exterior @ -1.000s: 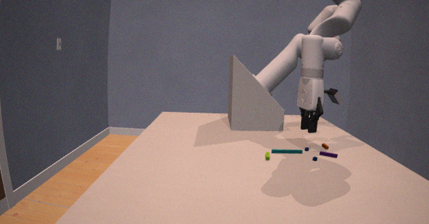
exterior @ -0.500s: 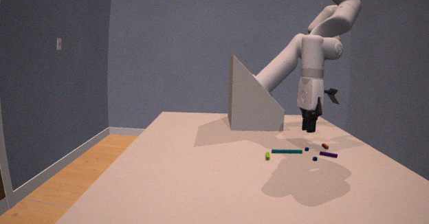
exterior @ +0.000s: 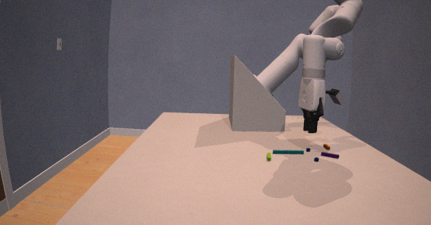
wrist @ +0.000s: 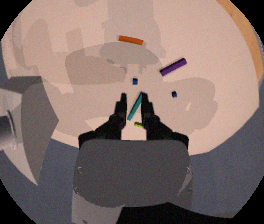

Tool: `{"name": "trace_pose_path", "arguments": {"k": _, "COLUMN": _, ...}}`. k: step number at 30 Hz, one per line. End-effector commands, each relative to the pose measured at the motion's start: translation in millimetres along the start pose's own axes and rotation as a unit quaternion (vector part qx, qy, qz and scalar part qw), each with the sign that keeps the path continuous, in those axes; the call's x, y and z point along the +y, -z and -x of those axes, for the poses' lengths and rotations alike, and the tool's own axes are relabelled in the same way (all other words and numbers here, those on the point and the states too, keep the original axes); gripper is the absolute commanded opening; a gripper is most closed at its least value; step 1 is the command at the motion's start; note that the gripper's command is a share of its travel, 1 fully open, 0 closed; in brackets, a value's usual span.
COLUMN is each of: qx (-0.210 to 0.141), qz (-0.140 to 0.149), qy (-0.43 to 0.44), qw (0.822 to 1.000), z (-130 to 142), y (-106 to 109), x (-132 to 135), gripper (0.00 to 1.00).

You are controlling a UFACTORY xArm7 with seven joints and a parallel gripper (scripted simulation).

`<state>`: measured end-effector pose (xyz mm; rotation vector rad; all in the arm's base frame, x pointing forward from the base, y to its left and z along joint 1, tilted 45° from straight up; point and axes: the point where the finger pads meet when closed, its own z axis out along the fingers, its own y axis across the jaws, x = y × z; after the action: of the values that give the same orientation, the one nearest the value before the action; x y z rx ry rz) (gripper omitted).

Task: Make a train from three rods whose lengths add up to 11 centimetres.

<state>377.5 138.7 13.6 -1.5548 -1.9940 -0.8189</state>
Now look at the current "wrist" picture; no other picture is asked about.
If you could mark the orange rod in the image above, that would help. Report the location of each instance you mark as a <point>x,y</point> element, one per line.
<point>130,40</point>

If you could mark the lime green rod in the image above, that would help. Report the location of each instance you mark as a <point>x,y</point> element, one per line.
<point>138,124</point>

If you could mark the turquoise rod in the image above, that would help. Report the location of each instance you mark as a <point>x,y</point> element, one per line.
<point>135,107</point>

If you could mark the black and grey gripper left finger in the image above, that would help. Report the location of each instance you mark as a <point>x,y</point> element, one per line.
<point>111,128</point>

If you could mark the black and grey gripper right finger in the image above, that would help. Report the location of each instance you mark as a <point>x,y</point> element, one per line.
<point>152,124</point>

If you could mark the purple rod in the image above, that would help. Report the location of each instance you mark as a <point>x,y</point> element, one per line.
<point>173,66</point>

